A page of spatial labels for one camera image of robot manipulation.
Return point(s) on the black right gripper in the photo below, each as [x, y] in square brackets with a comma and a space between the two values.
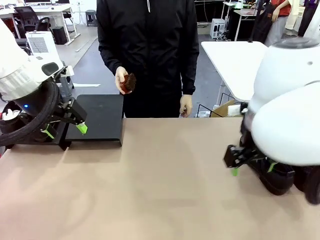
[246, 135]

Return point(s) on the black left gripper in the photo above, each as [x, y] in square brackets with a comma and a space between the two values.
[32, 102]

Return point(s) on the brown wooden shoe brush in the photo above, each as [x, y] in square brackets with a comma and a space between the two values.
[130, 82]

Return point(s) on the person's right forearm black sleeve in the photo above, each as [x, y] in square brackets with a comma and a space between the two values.
[108, 60]

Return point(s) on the person's left forearm black sleeve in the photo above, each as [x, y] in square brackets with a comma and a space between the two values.
[189, 75]

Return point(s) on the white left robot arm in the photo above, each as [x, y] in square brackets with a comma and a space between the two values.
[17, 70]

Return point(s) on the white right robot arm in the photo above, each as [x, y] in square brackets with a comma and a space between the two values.
[287, 112]

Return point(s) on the narrow black metal stand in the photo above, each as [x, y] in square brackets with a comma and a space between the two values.
[60, 140]

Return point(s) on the wide black metal stand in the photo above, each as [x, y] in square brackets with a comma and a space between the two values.
[105, 117]

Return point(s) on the person's right hand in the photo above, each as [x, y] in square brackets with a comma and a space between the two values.
[120, 77]

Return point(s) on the person's left hand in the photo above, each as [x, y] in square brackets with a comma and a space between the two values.
[186, 103]

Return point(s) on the grey plastic step stool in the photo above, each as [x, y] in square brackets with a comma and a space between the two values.
[67, 87]

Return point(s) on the brown cardboard box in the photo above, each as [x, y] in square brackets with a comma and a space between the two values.
[222, 110]

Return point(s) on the white air purifier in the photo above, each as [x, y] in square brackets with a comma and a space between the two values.
[43, 45]

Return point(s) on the black box under desk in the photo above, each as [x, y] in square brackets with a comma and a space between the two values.
[59, 35]

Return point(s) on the white folding table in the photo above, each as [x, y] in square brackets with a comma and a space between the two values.
[230, 65]

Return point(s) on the black mesh office chair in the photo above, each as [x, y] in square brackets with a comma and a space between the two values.
[30, 17]

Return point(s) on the small grey plastic stool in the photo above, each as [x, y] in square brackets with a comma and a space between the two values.
[91, 15]

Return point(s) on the white office desk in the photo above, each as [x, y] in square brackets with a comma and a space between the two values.
[50, 10]

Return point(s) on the person in black jacket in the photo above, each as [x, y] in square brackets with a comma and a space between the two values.
[150, 37]

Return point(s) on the black hanging apron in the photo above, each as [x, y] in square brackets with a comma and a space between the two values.
[262, 25]

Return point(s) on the white computer case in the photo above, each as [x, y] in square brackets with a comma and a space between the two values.
[218, 27]

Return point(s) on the person in red shirt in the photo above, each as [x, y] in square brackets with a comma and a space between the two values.
[280, 22]

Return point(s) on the white table with black panel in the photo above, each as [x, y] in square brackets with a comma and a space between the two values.
[245, 12]

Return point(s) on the person in dark clothes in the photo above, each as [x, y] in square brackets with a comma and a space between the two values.
[306, 17]

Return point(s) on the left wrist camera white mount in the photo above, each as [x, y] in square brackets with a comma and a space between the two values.
[69, 70]

